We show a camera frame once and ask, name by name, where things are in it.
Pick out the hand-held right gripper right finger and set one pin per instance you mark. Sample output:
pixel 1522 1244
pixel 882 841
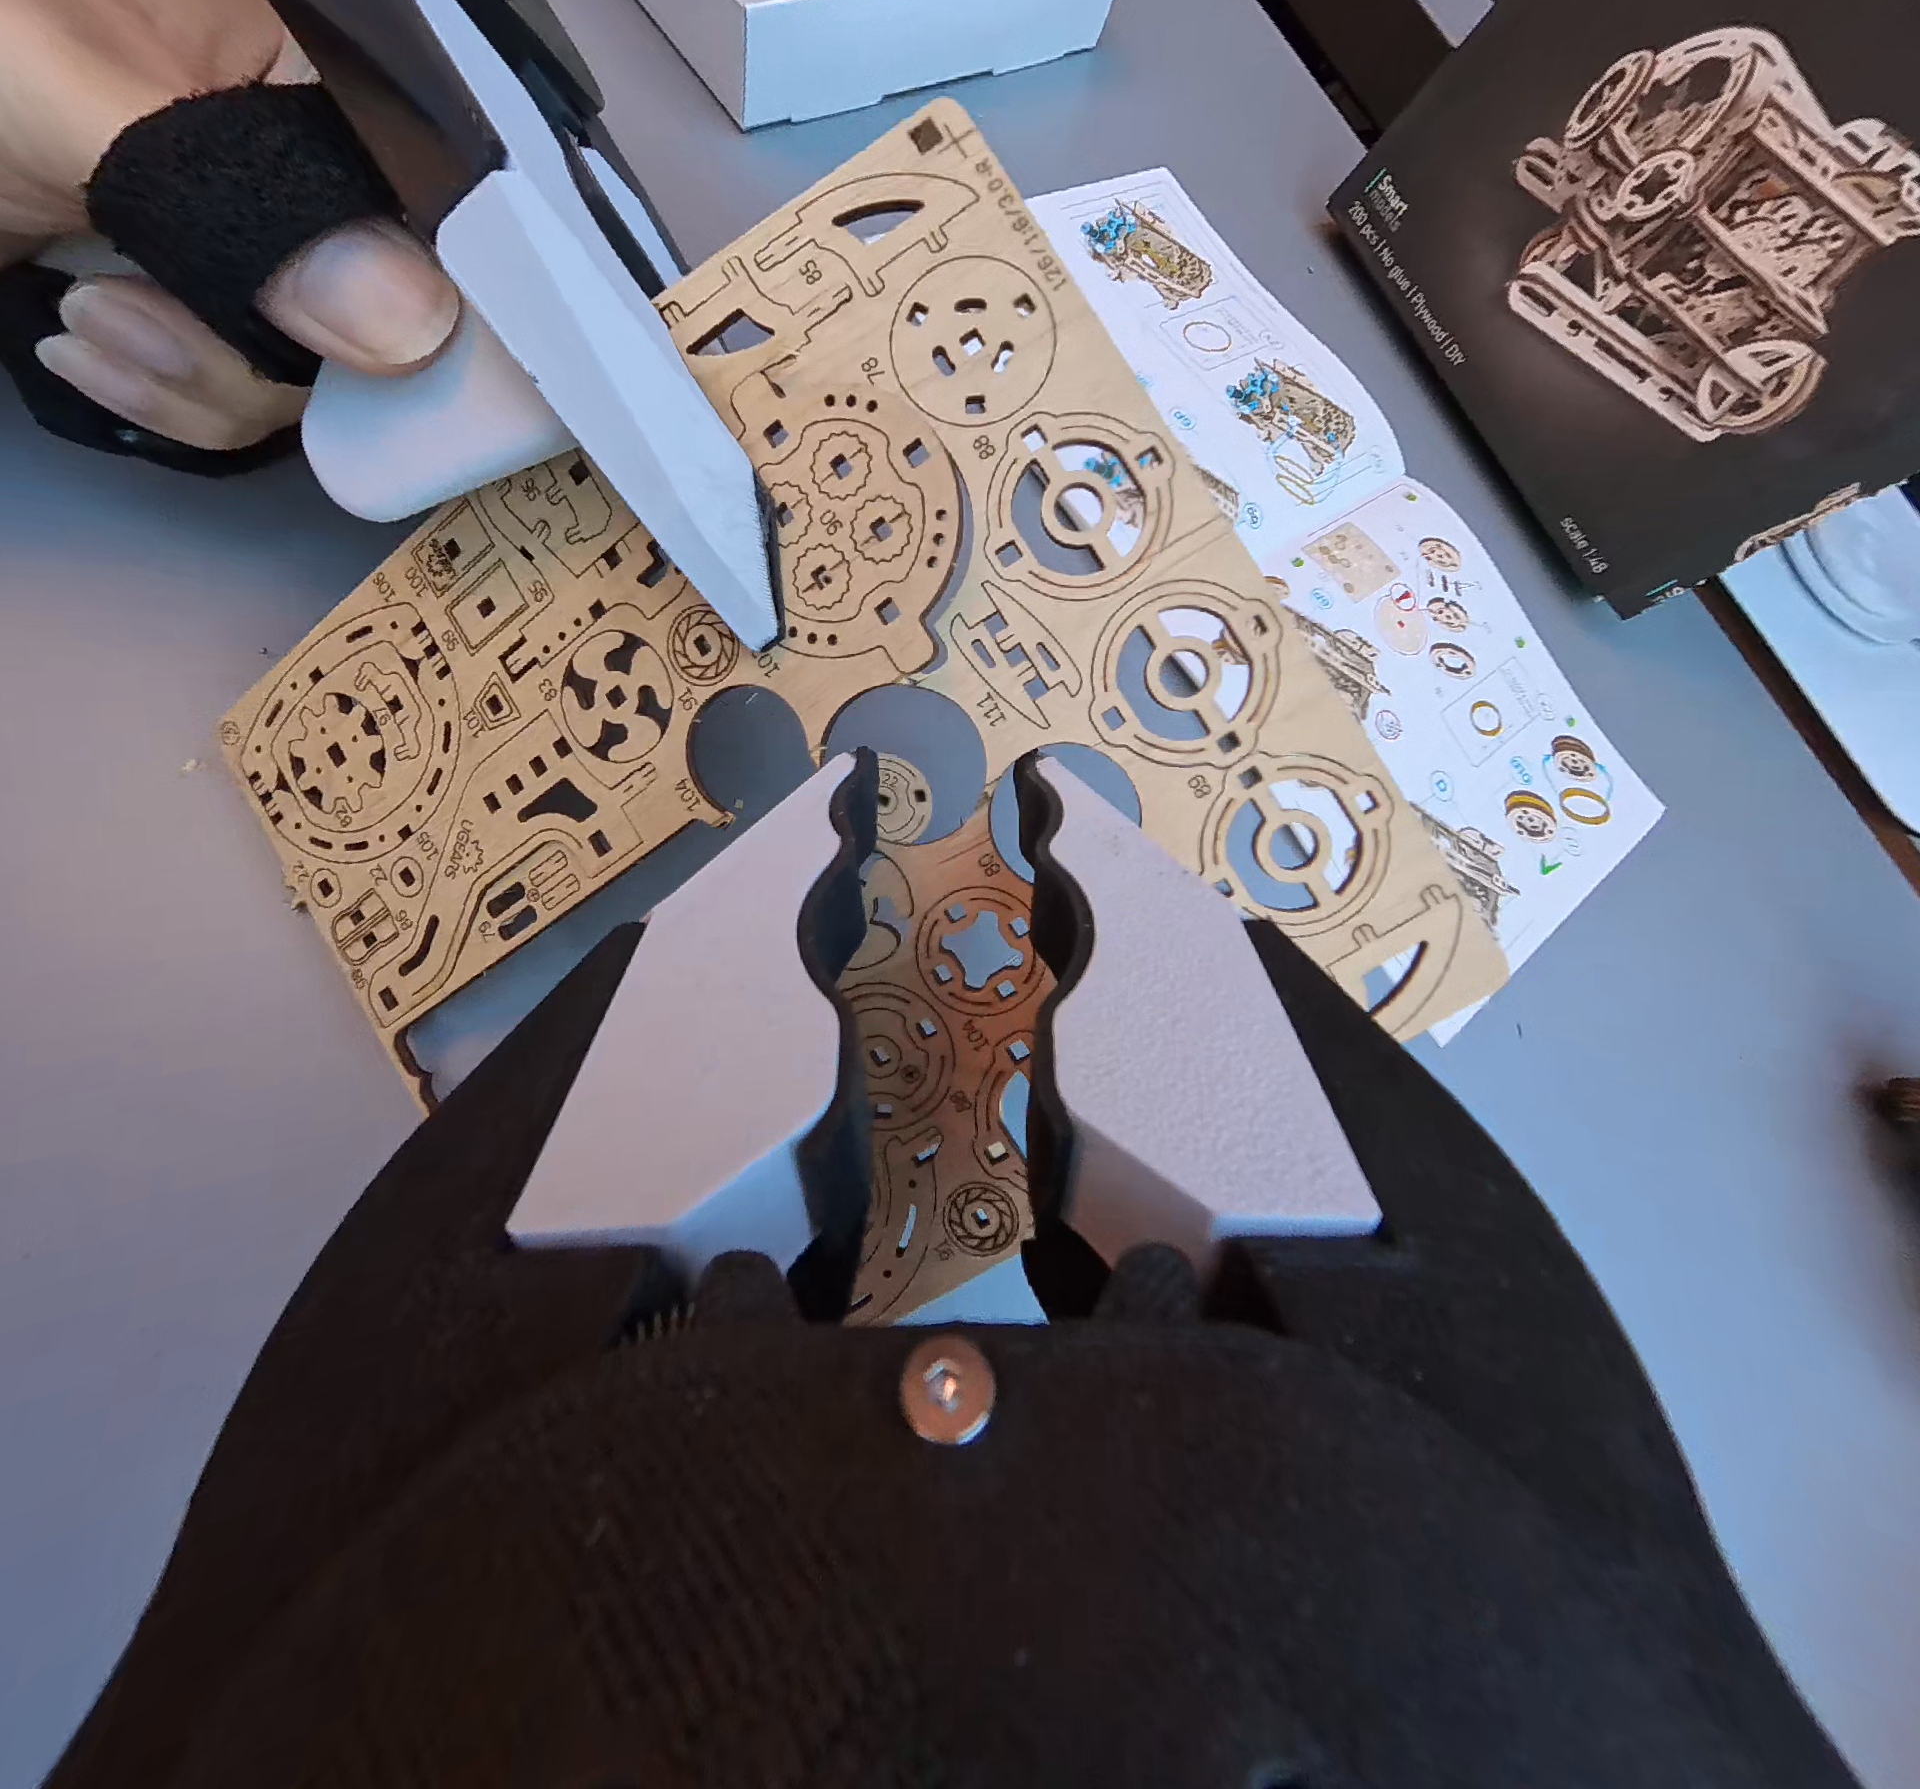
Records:
pixel 1185 1069

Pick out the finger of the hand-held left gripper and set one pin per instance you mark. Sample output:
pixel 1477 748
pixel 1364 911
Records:
pixel 435 439
pixel 616 365

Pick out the small wooden model assembly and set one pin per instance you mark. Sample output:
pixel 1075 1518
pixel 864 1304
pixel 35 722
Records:
pixel 1892 1100

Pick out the person's left hand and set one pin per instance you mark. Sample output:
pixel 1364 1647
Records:
pixel 90 3

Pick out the black puzzle packaging box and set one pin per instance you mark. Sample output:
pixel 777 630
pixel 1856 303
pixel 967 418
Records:
pixel 1438 318

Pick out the folded instruction leaflet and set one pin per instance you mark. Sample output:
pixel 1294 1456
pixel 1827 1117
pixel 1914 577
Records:
pixel 1352 394

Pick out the white cardboard box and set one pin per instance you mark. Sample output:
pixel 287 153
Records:
pixel 932 48

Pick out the laser-cut wooden puzzle sheet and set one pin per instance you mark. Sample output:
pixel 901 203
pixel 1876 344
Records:
pixel 1050 365

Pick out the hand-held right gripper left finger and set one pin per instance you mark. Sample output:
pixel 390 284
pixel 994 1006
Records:
pixel 705 1069

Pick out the grey desk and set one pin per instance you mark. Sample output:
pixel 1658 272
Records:
pixel 151 1069

